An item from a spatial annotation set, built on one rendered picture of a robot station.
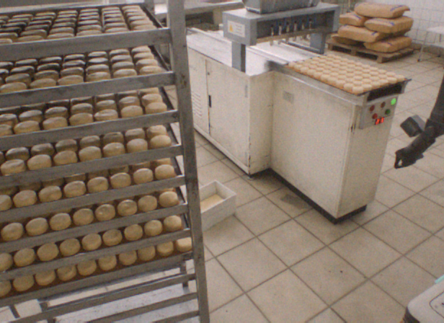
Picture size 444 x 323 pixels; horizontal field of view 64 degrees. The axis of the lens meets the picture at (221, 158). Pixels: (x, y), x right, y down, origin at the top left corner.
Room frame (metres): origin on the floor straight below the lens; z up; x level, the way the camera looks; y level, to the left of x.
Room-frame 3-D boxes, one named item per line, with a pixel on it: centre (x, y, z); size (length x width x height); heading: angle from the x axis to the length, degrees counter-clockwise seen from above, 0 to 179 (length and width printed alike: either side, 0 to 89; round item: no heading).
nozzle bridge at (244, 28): (2.51, -0.44, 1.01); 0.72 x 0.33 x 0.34; 118
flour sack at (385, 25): (5.43, -2.55, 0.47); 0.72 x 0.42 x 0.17; 127
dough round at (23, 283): (0.69, 0.56, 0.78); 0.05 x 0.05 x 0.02
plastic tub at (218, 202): (1.87, 0.09, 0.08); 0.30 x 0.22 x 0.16; 129
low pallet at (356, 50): (5.68, -2.41, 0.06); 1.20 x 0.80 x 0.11; 34
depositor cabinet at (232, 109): (2.93, -0.22, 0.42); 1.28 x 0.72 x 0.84; 28
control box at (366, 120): (1.75, -0.85, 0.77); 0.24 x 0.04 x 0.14; 118
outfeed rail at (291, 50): (2.68, -0.52, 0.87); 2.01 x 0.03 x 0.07; 28
